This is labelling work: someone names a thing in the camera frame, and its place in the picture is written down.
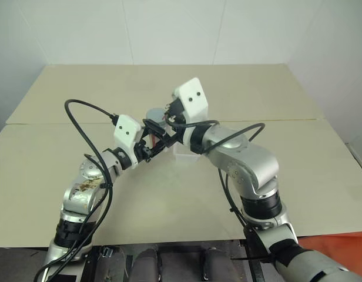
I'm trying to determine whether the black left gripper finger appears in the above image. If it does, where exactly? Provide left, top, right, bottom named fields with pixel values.
left=145, top=135, right=181, bottom=162
left=141, top=117, right=172, bottom=145

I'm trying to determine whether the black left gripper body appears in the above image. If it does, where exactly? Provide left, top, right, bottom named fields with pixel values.
left=133, top=139, right=155, bottom=165

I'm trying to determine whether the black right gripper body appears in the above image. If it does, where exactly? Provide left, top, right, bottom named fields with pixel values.
left=165, top=96, right=188, bottom=125

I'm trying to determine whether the grey round jar lid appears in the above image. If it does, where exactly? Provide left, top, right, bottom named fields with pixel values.
left=146, top=108, right=168, bottom=126

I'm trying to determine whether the clear plastic box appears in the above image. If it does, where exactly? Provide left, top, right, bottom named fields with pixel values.
left=169, top=137, right=201, bottom=163

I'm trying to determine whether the dark grey rounded shape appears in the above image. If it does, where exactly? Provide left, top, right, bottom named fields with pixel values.
left=199, top=246, right=229, bottom=282
left=132, top=248, right=159, bottom=282
left=95, top=246, right=126, bottom=282

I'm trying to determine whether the orange red sheet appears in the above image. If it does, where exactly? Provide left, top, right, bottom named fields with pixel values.
left=297, top=230, right=362, bottom=267

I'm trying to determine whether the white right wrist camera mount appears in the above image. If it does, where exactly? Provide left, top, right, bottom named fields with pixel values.
left=172, top=77, right=209, bottom=147

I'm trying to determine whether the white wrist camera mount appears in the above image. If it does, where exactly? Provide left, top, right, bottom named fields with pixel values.
left=172, top=77, right=209, bottom=147
left=113, top=115, right=142, bottom=170

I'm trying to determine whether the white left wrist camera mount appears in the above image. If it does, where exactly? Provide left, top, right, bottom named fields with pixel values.
left=113, top=115, right=142, bottom=170

